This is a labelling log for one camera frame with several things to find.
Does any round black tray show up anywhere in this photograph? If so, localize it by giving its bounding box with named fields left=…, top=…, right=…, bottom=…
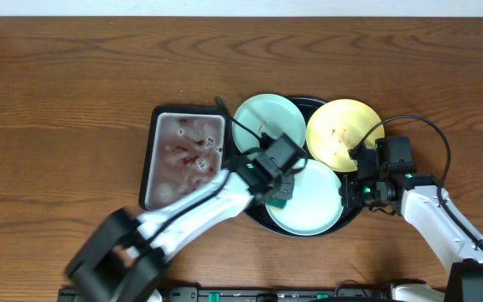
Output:
left=224, top=96, right=366, bottom=238

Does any black rectangular water tray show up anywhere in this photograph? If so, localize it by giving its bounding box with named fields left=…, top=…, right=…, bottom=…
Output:
left=138, top=105, right=229, bottom=211

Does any green yellow sponge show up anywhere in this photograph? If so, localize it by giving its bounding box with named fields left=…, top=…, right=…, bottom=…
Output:
left=266, top=198, right=288, bottom=211

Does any light green plate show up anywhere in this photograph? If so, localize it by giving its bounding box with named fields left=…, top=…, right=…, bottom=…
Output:
left=232, top=94, right=306, bottom=153
left=266, top=159, right=344, bottom=237

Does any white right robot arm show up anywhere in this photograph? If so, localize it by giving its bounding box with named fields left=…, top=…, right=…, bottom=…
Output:
left=340, top=145, right=483, bottom=301

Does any yellow plate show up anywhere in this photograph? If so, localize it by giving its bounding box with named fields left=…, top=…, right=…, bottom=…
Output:
left=306, top=99, right=381, bottom=173

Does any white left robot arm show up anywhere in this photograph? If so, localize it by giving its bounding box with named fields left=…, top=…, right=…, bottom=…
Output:
left=65, top=164, right=294, bottom=301

